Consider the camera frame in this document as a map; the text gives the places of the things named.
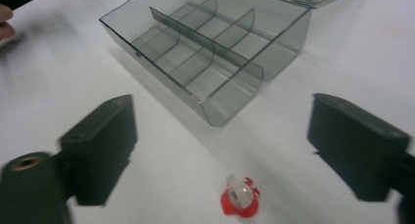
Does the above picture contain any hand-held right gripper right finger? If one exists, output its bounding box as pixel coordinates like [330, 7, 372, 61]
[306, 92, 411, 202]

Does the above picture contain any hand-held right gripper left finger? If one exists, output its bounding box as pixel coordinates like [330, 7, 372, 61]
[60, 94, 138, 207]

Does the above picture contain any grey transparent compartment box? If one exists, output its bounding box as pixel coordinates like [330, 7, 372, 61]
[99, 0, 360, 127]

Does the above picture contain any small red and clear part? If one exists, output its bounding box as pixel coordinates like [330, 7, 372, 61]
[220, 173, 261, 218]

